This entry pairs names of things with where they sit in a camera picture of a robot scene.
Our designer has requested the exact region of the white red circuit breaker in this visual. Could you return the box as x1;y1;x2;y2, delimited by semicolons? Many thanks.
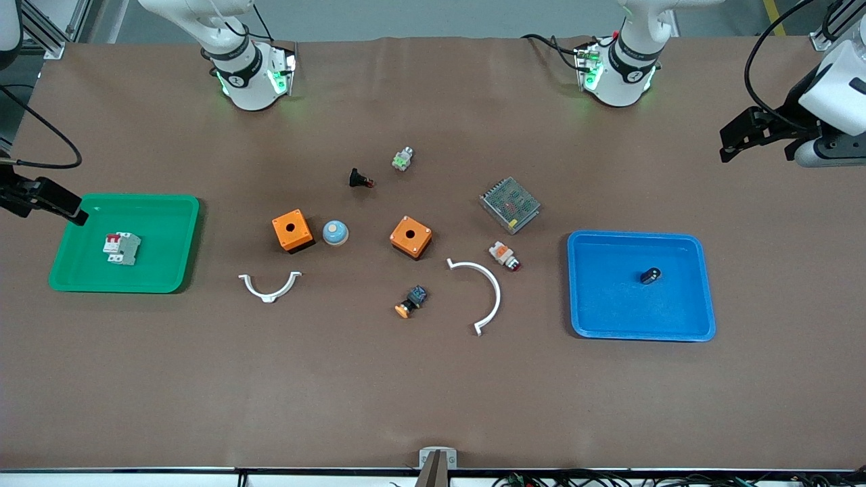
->
103;232;142;266

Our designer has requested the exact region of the green plastic tray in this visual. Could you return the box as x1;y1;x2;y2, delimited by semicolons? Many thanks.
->
49;193;201;294

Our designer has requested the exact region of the blue plastic tray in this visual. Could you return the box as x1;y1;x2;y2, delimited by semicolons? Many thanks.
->
567;230;716;342

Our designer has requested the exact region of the orange button box with hole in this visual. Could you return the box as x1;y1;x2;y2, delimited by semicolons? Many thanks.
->
390;216;433;260
272;209;316;254

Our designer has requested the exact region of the metal mesh power supply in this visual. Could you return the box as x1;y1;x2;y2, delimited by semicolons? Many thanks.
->
480;177;541;235

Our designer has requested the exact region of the white orange indicator red lens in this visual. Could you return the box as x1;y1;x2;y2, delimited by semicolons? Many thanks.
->
488;241;522;273

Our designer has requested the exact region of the yellow pushbutton with blue block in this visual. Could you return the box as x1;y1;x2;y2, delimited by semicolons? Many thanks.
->
394;285;428;319

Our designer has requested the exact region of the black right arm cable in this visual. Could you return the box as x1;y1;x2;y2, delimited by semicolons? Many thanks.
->
0;85;83;170

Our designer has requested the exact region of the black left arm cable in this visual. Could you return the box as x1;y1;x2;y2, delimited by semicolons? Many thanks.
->
744;0;816;131

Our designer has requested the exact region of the aluminium frame profile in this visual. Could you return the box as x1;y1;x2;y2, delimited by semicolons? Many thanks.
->
20;0;92;60
808;0;866;52

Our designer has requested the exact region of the small white half-ring clamp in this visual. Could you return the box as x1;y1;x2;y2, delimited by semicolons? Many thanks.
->
238;271;302;304

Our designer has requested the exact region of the black arm base cable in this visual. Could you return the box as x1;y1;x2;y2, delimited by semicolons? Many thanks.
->
521;33;589;72

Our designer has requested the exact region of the large white half-ring clamp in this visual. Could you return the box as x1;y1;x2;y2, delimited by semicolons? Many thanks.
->
447;258;502;337

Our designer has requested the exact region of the black cable bundle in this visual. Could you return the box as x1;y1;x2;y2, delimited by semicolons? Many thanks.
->
493;469;866;487

